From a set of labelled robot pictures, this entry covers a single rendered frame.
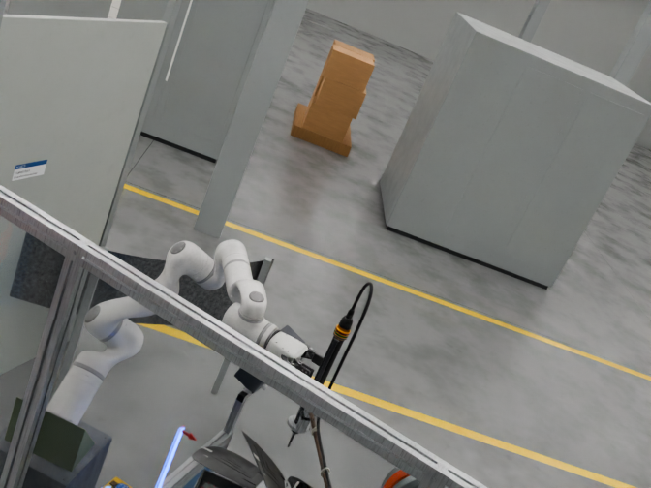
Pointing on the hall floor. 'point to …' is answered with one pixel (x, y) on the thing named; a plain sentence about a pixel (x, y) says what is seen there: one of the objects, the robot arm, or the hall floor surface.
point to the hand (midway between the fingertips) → (315, 366)
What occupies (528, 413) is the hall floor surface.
